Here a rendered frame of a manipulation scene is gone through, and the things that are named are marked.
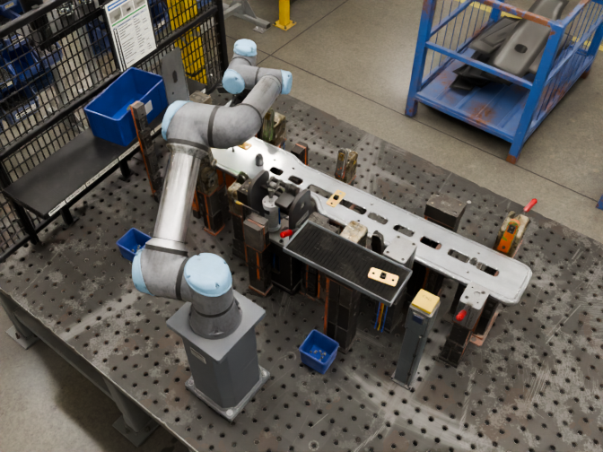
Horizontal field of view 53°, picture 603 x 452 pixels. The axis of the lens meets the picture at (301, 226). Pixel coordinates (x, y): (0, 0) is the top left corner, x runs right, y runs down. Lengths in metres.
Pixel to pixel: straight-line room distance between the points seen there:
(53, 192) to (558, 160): 2.99
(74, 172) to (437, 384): 1.50
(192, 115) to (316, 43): 3.25
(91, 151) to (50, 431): 1.26
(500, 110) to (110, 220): 2.55
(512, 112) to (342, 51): 1.40
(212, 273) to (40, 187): 0.97
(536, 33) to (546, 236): 1.90
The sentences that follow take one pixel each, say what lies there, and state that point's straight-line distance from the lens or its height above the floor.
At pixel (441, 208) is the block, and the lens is 2.20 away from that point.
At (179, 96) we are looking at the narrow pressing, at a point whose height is 1.14.
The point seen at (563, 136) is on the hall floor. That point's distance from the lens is 4.35.
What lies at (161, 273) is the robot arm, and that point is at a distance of 1.64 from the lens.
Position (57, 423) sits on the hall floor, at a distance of 3.02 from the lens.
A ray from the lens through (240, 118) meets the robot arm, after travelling 1.68.
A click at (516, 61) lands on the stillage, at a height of 0.50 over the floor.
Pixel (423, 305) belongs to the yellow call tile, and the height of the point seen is 1.16.
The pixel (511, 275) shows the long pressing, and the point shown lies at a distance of 2.10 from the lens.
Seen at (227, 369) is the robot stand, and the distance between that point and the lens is 1.85.
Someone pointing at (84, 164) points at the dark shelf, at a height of 1.03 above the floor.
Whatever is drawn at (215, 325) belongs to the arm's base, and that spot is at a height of 1.14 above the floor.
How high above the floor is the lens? 2.60
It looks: 49 degrees down
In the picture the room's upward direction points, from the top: straight up
